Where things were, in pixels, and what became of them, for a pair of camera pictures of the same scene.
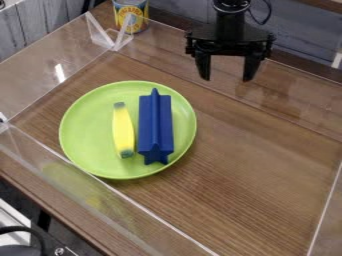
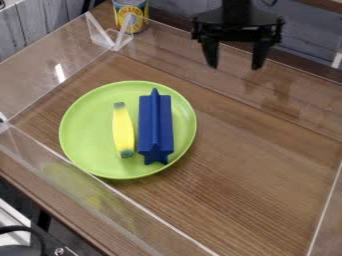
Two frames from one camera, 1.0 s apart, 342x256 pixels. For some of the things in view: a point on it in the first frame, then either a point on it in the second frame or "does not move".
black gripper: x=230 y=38 -> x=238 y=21
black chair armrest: x=11 y=229 does not move
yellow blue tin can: x=131 y=16 does not move
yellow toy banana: x=123 y=130 does not move
